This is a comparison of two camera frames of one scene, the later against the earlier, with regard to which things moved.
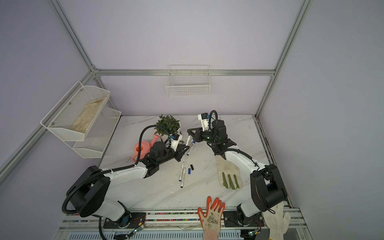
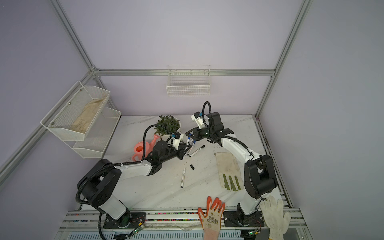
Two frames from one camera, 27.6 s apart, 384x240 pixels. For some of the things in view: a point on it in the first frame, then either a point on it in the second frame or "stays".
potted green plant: x=171 y=125 stays
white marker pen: x=189 y=139 to x=196 y=151
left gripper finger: x=181 y=148 stays
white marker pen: x=190 y=149 stays
